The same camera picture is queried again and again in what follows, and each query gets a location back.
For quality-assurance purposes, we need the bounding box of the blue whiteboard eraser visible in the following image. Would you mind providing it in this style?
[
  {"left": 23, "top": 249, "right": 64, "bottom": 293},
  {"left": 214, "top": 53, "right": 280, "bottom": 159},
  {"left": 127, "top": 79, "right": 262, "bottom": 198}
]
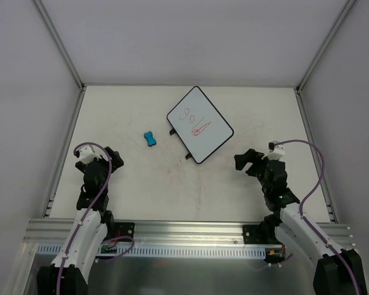
[{"left": 143, "top": 131, "right": 157, "bottom": 147}]

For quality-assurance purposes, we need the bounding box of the white board with black frame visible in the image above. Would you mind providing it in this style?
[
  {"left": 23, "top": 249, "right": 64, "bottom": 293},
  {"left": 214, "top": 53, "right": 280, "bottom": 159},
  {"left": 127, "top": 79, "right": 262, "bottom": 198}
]
[{"left": 167, "top": 86, "right": 234, "bottom": 164}]

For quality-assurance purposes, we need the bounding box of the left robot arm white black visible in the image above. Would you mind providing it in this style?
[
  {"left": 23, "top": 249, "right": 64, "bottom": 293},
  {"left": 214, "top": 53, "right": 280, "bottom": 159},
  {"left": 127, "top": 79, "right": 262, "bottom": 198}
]
[{"left": 36, "top": 142, "right": 124, "bottom": 294}]

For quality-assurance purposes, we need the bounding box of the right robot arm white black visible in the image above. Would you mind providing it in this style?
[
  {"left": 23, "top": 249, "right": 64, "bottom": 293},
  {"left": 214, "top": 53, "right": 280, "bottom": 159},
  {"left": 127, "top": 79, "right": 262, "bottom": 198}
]
[{"left": 234, "top": 146, "right": 368, "bottom": 294}]

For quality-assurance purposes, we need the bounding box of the left aluminium table edge profile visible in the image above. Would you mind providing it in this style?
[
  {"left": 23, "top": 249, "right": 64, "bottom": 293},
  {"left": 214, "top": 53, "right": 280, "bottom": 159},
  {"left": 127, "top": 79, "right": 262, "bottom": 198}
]
[{"left": 38, "top": 86, "right": 87, "bottom": 218}]

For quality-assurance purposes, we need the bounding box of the aluminium table edge profile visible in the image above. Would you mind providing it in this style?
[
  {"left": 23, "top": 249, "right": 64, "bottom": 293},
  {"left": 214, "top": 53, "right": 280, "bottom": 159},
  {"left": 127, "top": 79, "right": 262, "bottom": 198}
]
[
  {"left": 38, "top": 86, "right": 87, "bottom": 218},
  {"left": 294, "top": 88, "right": 339, "bottom": 223}
]

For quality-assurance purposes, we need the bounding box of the right aluminium table edge profile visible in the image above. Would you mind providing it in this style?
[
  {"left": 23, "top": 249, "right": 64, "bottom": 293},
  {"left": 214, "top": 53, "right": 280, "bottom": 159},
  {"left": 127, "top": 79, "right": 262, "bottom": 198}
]
[{"left": 294, "top": 88, "right": 339, "bottom": 223}]

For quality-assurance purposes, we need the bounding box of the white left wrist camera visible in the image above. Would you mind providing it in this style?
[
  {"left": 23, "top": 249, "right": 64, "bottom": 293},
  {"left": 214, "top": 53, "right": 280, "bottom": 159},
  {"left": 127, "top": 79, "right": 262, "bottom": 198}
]
[{"left": 77, "top": 145, "right": 99, "bottom": 165}]

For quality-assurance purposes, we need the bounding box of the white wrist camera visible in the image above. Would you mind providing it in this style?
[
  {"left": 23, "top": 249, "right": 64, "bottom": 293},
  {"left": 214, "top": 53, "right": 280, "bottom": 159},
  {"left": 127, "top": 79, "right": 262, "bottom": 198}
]
[
  {"left": 77, "top": 145, "right": 99, "bottom": 165},
  {"left": 263, "top": 141, "right": 285, "bottom": 160}
]

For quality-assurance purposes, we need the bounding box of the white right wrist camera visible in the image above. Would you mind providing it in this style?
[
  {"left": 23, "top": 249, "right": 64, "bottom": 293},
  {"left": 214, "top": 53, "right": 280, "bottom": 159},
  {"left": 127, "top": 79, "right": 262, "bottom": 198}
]
[{"left": 263, "top": 141, "right": 285, "bottom": 160}]

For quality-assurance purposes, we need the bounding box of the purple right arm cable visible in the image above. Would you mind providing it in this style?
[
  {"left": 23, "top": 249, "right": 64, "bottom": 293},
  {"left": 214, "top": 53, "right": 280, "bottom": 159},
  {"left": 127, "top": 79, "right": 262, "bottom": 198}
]
[{"left": 252, "top": 140, "right": 362, "bottom": 295}]

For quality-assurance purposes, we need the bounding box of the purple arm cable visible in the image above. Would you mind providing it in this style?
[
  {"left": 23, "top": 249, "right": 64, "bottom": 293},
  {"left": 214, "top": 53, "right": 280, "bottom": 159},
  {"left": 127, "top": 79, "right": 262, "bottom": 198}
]
[
  {"left": 57, "top": 142, "right": 135, "bottom": 295},
  {"left": 252, "top": 140, "right": 362, "bottom": 295}
]

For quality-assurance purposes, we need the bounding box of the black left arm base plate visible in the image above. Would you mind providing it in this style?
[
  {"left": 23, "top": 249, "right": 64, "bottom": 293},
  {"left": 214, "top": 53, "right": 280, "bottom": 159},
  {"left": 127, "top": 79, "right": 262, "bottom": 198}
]
[{"left": 114, "top": 221, "right": 135, "bottom": 243}]

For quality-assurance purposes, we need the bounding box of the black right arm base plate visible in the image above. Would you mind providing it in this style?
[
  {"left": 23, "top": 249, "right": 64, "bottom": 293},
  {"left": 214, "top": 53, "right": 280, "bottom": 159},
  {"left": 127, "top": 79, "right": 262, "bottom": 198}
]
[{"left": 242, "top": 224, "right": 280, "bottom": 245}]

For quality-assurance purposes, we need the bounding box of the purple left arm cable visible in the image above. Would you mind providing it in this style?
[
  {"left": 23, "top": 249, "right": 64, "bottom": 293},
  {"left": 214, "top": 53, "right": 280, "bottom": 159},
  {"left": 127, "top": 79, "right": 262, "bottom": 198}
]
[{"left": 57, "top": 142, "right": 135, "bottom": 295}]

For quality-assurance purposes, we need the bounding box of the aluminium mounting rail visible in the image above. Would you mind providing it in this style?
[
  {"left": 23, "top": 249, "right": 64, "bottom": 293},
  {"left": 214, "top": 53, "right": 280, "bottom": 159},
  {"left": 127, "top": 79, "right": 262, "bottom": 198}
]
[{"left": 23, "top": 217, "right": 356, "bottom": 250}]

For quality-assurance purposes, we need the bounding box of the white slotted cable duct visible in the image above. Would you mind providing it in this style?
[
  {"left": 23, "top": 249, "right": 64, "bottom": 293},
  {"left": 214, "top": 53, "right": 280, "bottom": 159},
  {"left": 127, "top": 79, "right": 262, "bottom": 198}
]
[{"left": 36, "top": 243, "right": 266, "bottom": 260}]

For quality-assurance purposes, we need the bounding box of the left aluminium frame post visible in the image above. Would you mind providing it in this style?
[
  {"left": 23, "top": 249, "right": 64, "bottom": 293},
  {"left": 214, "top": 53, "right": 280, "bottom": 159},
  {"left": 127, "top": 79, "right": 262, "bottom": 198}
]
[{"left": 32, "top": 0, "right": 84, "bottom": 90}]

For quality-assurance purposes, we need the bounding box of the aluminium frame post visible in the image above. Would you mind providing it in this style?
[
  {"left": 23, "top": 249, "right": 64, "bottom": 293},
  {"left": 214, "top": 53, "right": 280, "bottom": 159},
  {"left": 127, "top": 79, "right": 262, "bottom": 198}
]
[
  {"left": 32, "top": 0, "right": 84, "bottom": 90},
  {"left": 296, "top": 0, "right": 357, "bottom": 93}
]

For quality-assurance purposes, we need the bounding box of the right aluminium frame post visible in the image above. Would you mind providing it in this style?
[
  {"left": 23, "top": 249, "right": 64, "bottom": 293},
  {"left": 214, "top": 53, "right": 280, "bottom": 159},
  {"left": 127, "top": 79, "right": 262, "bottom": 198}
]
[{"left": 296, "top": 0, "right": 357, "bottom": 93}]

